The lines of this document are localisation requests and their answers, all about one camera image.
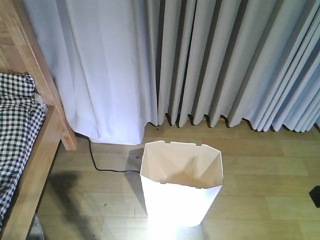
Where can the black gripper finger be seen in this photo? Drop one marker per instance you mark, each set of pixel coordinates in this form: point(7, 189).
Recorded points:
point(315, 195)

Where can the white plastic trash bin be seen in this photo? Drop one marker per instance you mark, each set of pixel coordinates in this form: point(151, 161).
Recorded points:
point(180, 181)

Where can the light grey curtains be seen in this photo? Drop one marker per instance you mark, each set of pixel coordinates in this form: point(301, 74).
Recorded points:
point(120, 64)

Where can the grey round rug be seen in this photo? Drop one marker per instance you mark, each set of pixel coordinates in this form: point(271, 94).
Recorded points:
point(35, 231)

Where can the black white checkered bedding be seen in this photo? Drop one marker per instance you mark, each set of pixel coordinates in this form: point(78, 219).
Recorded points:
point(21, 118)

